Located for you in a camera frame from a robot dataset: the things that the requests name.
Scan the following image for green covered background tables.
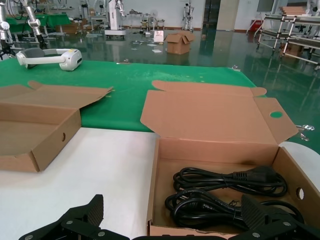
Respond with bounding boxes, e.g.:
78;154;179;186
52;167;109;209
4;13;72;28

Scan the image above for standing fan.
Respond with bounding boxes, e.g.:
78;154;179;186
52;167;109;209
149;9;161;33

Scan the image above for white VR headset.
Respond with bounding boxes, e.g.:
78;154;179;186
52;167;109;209
16;48;83;72

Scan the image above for closed brown cardboard carton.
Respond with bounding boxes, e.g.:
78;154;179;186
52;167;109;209
56;23;83;35

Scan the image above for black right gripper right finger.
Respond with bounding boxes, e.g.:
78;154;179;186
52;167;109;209
231;194;320;240

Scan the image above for small white humanoid robot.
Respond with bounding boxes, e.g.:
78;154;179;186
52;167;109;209
181;2;195;31

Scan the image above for black power cable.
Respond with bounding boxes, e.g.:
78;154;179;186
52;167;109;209
172;165;288;198
164;188;305;230

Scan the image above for brown cardboard box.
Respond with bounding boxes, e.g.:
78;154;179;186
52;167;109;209
140;79;320;240
0;80;114;173

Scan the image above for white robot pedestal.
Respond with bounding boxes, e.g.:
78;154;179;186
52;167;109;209
104;0;127;40

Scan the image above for red sign board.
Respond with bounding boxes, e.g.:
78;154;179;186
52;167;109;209
249;19;263;33

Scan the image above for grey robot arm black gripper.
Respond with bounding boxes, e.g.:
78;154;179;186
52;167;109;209
19;0;48;48
0;0;13;61

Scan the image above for open cardboard carton on floor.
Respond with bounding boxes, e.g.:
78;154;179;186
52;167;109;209
163;32;196;55

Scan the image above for metal pipe rack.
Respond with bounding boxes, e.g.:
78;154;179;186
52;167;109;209
257;12;320;66

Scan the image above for green table cloth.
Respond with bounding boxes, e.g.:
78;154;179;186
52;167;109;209
0;55;320;153

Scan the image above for white paper shopping bag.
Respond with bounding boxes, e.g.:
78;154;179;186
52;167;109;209
152;31;165;43

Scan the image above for stacked brown cartons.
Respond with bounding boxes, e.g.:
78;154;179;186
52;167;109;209
278;6;310;16

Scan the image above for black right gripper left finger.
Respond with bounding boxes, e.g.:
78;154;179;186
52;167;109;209
17;193;131;240

